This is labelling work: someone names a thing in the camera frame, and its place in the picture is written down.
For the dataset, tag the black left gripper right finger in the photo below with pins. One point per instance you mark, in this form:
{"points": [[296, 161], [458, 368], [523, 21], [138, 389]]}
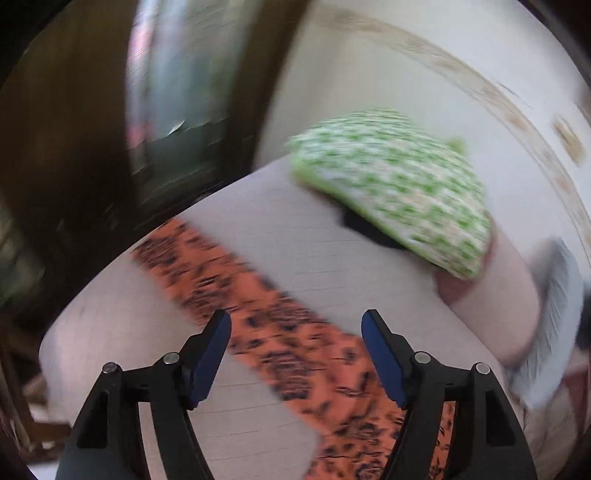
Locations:
{"points": [[487, 441]]}

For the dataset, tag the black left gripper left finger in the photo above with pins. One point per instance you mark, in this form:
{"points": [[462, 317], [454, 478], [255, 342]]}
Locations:
{"points": [[106, 439]]}

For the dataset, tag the orange black floral garment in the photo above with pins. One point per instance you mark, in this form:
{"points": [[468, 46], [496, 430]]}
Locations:
{"points": [[323, 373]]}

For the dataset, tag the light blue pillow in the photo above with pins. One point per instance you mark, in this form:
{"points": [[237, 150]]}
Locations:
{"points": [[539, 375]]}

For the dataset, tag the green white patterned cloth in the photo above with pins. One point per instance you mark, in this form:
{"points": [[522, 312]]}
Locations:
{"points": [[413, 187]]}

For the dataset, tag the dark wooden mirror cabinet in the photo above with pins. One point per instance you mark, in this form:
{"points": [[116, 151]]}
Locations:
{"points": [[115, 115]]}

